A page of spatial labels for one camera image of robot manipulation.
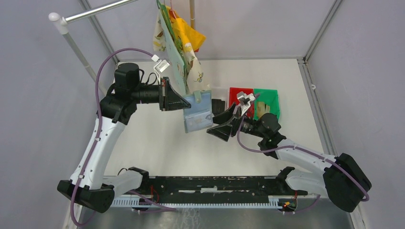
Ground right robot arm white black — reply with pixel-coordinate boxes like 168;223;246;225
206;104;372;212

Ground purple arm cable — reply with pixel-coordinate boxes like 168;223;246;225
236;92;371;214
70;48;178;227

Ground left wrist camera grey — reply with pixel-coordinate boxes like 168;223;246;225
151;55;170;74

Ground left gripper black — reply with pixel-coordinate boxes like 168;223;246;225
131;77;191;111

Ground cream cartoon print garment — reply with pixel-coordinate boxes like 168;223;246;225
152;15;210;95

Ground yellow garment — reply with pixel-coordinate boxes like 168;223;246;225
166;6;206;52

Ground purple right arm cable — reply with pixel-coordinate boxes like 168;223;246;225
236;92;371;214

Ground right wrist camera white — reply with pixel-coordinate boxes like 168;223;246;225
236;92;256;113

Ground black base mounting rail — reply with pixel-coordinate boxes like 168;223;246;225
135;176;308;204

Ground metal clothes rack bar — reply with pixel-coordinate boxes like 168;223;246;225
48;0;140;86

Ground red plastic bin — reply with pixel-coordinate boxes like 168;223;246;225
228;87;255;118

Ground mint cartoon print garment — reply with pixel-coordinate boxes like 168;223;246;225
156;0;187;95

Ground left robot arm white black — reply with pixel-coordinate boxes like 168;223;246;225
57;63;191;213

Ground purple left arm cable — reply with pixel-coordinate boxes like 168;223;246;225
70;48;178;227

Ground beige cards in green bin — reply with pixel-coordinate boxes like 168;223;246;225
256;101;270;118

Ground green plastic bin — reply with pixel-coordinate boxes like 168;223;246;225
254;88;280;120

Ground white slotted cable duct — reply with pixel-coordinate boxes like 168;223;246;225
112;197;297;209

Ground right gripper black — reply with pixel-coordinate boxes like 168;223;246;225
207;103;266;142

